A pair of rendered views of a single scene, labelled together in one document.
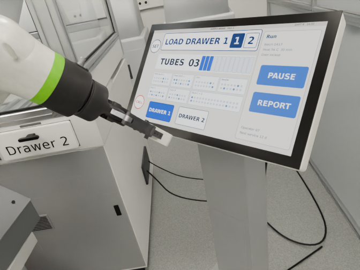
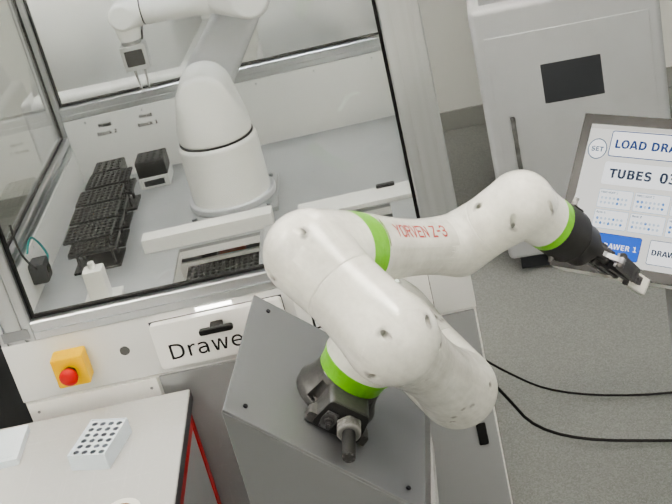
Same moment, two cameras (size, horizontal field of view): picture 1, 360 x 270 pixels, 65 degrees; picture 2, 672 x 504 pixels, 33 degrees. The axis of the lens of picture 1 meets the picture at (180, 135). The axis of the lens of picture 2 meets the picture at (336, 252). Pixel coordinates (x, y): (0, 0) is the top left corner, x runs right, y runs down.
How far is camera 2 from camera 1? 1.51 m
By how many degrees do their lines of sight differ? 3
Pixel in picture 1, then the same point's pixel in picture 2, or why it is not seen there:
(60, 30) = (436, 124)
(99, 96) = (595, 238)
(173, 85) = (638, 210)
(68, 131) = (422, 283)
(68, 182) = not seen: hidden behind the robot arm
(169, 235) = not seen: outside the picture
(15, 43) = (552, 199)
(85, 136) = (446, 291)
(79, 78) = (584, 222)
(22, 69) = (553, 220)
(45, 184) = not seen: hidden behind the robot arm
